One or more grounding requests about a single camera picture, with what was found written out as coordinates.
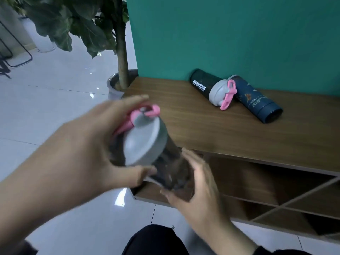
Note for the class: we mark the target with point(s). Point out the person's right hand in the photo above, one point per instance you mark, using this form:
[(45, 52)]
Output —
[(204, 193)]

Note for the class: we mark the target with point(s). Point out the person's left hand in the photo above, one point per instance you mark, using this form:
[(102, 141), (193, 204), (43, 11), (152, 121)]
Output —
[(87, 146)]

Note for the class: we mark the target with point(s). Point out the black shaker bottle grey lid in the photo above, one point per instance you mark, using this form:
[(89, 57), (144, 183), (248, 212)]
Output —
[(143, 140), (202, 83)]

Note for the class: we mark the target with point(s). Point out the dark blue patterned thermos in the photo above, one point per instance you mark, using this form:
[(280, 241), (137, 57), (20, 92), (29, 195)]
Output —
[(255, 100)]

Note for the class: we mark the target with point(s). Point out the person's left forearm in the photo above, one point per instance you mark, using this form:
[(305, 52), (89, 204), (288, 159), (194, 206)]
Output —
[(32, 196)]

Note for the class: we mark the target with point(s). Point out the person's right forearm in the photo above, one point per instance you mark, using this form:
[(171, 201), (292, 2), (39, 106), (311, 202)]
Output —
[(228, 241)]

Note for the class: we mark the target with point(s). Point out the person's black trouser leg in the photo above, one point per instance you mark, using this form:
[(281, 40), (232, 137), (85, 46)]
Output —
[(156, 241)]

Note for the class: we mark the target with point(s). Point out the grey ceramic plant pot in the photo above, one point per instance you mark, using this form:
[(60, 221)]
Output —
[(113, 90)]

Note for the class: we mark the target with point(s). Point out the wooden table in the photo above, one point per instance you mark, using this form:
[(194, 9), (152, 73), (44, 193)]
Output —
[(212, 130)]

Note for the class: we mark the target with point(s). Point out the large-leaf potted tree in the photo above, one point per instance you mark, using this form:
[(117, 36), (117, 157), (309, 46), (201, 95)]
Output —
[(87, 31)]

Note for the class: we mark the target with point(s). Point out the black metal chair frame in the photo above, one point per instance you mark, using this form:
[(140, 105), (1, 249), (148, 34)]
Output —
[(4, 68)]

